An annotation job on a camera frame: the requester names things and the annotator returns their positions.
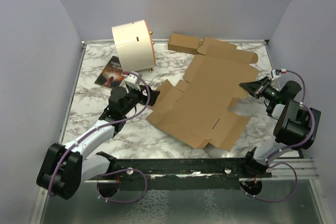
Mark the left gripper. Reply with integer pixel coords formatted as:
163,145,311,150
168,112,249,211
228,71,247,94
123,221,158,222
121,83,160,116

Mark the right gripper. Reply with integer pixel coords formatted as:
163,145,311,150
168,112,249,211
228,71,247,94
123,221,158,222
239,76,280,102

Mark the brown cardboard box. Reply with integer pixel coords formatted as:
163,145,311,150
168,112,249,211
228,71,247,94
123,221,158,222
147,55,259,151

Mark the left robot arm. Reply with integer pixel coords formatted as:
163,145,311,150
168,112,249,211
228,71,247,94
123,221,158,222
36,85,160,199

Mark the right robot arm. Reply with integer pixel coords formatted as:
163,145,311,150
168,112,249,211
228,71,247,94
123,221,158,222
239,77,321,177

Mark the dark paperback book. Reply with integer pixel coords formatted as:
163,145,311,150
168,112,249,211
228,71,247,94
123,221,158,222
95,56,124,89

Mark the cream cylindrical container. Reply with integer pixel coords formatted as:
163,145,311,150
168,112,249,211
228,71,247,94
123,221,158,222
111,20,156,71

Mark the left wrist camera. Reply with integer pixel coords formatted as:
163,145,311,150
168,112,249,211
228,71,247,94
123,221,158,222
122,71,141,91

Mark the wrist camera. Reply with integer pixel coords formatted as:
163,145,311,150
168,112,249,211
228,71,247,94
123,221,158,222
270,69,287,81
122,71,141,91

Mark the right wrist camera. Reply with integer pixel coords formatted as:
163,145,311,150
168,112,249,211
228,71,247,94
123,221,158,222
270,69,287,81

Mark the aluminium table frame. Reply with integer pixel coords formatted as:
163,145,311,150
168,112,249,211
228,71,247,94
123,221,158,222
31,42,333,223

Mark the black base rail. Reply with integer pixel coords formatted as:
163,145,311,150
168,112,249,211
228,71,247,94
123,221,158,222
90,158,271,190

